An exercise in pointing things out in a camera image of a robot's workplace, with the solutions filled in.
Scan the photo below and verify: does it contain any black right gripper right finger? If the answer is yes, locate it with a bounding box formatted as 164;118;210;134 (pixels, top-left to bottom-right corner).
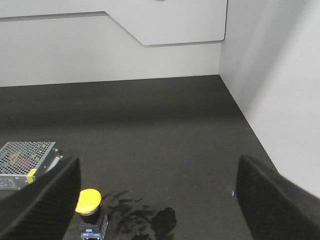
235;155;320;240

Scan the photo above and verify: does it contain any right mesh power supply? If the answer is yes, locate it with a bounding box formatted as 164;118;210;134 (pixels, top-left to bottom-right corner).
0;141;63;191

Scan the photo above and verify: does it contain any yellow mushroom push button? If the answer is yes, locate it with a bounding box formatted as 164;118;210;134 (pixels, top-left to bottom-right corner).
75;188;108;240

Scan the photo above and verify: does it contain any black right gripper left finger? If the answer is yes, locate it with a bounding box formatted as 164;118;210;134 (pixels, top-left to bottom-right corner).
0;157;81;240

